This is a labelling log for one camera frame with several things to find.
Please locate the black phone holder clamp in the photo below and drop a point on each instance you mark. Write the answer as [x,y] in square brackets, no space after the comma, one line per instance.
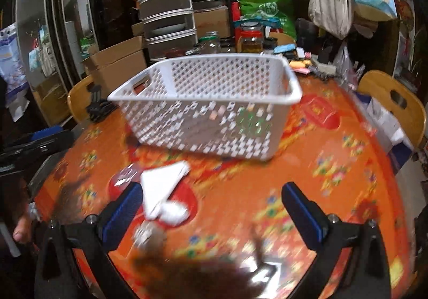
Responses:
[99,108]

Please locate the red lid pickle jar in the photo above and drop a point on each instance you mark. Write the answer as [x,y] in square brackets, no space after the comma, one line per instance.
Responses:
[251,40]

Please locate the cardboard box behind jars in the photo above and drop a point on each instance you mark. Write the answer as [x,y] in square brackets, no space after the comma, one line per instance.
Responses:
[213,20]

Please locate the wooden chair right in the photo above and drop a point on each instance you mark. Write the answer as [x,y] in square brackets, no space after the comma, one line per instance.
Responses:
[398,100]

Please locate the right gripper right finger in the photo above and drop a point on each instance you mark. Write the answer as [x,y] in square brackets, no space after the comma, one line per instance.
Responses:
[326,235]

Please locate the person left hand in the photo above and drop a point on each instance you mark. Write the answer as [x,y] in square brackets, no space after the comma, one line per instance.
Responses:
[22,231]

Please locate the light blue pouch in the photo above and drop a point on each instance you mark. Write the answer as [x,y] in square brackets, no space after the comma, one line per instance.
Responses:
[281,49]

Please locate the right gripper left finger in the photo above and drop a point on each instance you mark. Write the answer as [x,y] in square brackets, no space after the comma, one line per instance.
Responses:
[98,235]

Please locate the stacked white drawer unit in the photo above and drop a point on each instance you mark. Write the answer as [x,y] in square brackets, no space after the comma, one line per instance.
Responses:
[168,26]

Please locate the white ribbed round object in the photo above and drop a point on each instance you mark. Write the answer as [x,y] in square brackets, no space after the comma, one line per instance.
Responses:
[148,237]

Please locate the white perforated plastic basket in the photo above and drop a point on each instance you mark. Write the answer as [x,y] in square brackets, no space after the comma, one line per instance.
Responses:
[232,105]

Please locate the wooden chair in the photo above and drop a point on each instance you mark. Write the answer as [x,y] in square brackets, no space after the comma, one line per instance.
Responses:
[398,100]
[79,98]

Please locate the wooden chair left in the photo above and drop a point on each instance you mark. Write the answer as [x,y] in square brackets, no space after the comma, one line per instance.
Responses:
[79,98]

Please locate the white cloth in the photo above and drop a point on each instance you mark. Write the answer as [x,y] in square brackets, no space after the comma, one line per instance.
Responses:
[158,185]

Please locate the green shopping bag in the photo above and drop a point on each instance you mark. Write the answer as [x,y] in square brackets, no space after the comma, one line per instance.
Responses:
[282,10]

